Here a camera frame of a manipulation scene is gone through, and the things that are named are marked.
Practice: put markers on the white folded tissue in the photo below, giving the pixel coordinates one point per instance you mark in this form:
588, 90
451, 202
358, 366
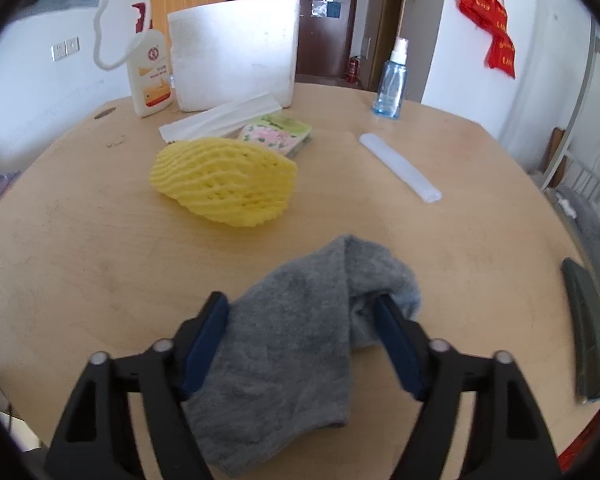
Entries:
220, 117

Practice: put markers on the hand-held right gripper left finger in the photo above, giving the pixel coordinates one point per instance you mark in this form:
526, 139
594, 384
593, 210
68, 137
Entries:
207, 345

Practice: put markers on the dark green flat case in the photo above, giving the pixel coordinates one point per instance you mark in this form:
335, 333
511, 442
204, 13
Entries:
585, 330

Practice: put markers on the white lotion pump bottle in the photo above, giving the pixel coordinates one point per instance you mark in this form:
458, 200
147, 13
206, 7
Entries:
150, 75

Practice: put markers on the wooden side door frame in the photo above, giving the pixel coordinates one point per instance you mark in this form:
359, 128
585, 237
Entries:
392, 10

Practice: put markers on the yellow foam fruit net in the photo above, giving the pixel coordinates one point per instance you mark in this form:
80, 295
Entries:
225, 180

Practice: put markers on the grey blanket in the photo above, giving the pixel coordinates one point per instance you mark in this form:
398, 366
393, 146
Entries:
580, 215

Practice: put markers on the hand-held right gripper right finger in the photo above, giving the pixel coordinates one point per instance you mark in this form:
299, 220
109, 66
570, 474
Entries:
397, 350

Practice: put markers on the dark brown door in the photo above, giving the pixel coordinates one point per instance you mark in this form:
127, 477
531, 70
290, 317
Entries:
325, 35

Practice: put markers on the leaning wooden board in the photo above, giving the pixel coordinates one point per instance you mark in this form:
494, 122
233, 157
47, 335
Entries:
555, 150

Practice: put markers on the papers on door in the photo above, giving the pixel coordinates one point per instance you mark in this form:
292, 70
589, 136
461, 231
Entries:
322, 0

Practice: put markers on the white double wall socket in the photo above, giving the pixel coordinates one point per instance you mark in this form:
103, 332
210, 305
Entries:
65, 49

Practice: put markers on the white foam tube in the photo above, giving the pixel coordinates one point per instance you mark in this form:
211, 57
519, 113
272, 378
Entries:
400, 167

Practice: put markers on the blue spray bottle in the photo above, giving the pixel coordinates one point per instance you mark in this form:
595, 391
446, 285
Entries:
390, 85

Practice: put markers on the red hanging bags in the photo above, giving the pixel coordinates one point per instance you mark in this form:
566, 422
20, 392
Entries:
492, 25

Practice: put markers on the red fire extinguisher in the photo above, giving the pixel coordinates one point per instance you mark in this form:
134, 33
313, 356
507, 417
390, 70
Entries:
352, 70

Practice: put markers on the grey sock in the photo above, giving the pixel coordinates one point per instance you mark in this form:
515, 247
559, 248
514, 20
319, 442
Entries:
290, 340

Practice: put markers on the floral tissue packet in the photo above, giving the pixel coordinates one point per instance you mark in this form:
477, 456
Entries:
275, 135

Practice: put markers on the white foam box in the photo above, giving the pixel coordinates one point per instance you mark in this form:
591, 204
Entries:
235, 50

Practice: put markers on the white metal bunk bed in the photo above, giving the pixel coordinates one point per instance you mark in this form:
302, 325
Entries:
582, 110

